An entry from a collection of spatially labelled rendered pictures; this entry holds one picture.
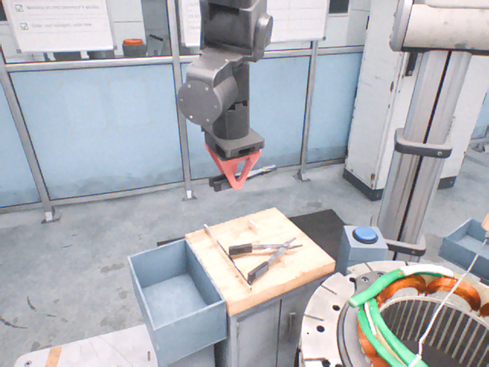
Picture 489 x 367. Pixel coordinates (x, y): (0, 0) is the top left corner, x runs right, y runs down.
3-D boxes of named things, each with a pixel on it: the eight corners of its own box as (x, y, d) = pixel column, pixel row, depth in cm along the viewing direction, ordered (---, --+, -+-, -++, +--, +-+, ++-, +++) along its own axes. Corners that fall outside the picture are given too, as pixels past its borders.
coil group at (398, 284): (386, 310, 45) (393, 287, 43) (377, 300, 47) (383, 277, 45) (425, 298, 47) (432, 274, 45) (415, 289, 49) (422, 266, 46)
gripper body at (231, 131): (227, 161, 50) (225, 112, 46) (200, 134, 57) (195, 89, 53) (266, 151, 52) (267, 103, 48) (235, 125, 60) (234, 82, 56)
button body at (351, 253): (365, 336, 79) (388, 248, 67) (334, 334, 80) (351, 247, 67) (357, 310, 85) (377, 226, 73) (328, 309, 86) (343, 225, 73)
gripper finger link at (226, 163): (225, 202, 55) (221, 150, 50) (207, 180, 61) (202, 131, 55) (261, 189, 58) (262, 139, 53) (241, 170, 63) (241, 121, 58)
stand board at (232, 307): (229, 316, 52) (229, 305, 51) (185, 244, 66) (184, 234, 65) (334, 271, 60) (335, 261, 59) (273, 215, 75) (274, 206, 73)
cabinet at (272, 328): (233, 413, 65) (231, 316, 52) (195, 335, 79) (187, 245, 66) (317, 365, 73) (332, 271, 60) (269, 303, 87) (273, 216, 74)
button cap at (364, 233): (378, 241, 68) (379, 238, 68) (357, 241, 68) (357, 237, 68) (372, 229, 72) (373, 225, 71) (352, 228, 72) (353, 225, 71)
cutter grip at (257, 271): (250, 283, 53) (250, 275, 52) (247, 280, 53) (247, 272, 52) (268, 270, 55) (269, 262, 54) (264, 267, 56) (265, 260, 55)
